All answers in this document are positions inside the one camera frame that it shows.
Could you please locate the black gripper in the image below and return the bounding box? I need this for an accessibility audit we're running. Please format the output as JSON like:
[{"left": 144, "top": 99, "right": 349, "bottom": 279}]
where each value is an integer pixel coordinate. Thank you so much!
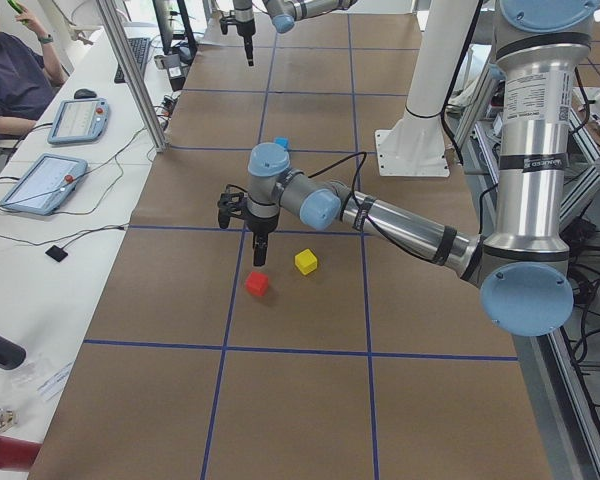
[
  {"left": 246, "top": 199, "right": 279, "bottom": 267},
  {"left": 234, "top": 9, "right": 256, "bottom": 67}
]

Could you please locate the red wooden cube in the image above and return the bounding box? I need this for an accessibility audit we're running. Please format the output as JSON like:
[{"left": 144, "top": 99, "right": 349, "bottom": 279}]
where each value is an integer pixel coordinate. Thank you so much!
[{"left": 245, "top": 271, "right": 269, "bottom": 297}]

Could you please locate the blue wooden cube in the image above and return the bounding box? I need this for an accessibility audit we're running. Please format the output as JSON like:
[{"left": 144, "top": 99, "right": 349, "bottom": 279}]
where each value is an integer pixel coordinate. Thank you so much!
[{"left": 274, "top": 137, "right": 289, "bottom": 151}]

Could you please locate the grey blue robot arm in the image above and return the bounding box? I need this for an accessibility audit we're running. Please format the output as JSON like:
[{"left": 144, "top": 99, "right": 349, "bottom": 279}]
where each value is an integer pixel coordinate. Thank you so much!
[
  {"left": 219, "top": 0, "right": 357, "bottom": 67},
  {"left": 244, "top": 1, "right": 597, "bottom": 336}
]

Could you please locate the yellow wooden cube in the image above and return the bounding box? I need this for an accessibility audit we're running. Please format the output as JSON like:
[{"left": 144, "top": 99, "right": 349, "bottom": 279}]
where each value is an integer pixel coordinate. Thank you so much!
[{"left": 294, "top": 249, "right": 318, "bottom": 275}]

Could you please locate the black monitor stand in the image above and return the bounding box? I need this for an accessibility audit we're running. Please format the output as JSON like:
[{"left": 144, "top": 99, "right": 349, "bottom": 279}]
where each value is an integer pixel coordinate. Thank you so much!
[{"left": 152, "top": 0, "right": 198, "bottom": 65}]

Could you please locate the black keyboard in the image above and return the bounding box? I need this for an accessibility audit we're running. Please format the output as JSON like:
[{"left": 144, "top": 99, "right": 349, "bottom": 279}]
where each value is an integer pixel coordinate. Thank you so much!
[{"left": 113, "top": 37, "right": 151, "bottom": 84}]

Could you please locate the black computer mouse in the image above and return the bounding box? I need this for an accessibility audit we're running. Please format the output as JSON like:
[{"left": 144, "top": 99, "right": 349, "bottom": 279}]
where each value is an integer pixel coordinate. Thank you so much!
[{"left": 74, "top": 88, "right": 97, "bottom": 100}]

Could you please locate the upper blue teach pendant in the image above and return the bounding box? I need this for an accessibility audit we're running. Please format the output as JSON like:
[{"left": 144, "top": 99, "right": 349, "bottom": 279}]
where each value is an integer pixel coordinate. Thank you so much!
[{"left": 47, "top": 98, "right": 110, "bottom": 145}]

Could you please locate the blue teach pendant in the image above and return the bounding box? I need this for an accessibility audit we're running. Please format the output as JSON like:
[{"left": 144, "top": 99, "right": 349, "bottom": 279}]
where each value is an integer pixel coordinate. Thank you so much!
[
  {"left": 0, "top": 154, "right": 88, "bottom": 216},
  {"left": 47, "top": 98, "right": 110, "bottom": 145}
]

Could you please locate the small black square pad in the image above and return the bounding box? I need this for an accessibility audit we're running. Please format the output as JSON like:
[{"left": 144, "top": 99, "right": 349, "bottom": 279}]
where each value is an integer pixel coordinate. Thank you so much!
[{"left": 45, "top": 245, "right": 68, "bottom": 263}]

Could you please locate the lower blue teach pendant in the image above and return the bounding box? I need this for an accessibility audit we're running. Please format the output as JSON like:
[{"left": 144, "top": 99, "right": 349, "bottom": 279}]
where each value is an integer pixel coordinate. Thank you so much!
[{"left": 0, "top": 154, "right": 88, "bottom": 216}]

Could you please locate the seated person dark shirt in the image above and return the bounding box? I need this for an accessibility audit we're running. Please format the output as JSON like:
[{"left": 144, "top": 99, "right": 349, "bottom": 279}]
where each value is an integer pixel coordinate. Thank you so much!
[{"left": 0, "top": 5, "right": 66, "bottom": 140}]

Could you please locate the clear plastic bag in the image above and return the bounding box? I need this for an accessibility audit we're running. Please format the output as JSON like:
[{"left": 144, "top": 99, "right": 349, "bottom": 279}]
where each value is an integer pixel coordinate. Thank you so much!
[{"left": 11, "top": 355, "right": 74, "bottom": 402}]

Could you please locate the black cylinder bottle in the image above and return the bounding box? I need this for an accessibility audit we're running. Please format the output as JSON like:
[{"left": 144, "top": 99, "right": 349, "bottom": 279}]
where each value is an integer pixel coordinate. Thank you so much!
[{"left": 0, "top": 336, "right": 26, "bottom": 370}]

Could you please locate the red bottle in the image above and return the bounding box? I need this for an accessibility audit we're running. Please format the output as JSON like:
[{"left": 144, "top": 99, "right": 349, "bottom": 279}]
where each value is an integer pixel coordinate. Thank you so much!
[{"left": 0, "top": 435, "right": 42, "bottom": 472}]

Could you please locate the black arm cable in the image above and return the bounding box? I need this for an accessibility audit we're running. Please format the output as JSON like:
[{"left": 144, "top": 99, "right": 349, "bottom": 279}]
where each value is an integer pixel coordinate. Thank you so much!
[{"left": 304, "top": 152, "right": 446, "bottom": 264}]

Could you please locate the aluminium frame post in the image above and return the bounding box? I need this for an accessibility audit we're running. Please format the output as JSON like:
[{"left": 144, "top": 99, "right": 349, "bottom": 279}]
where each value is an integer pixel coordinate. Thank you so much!
[{"left": 96, "top": 0, "right": 167, "bottom": 153}]

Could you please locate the white pedestal column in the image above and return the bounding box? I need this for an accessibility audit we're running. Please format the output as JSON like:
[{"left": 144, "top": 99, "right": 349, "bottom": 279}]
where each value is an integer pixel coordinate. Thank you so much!
[{"left": 375, "top": 0, "right": 481, "bottom": 177}]

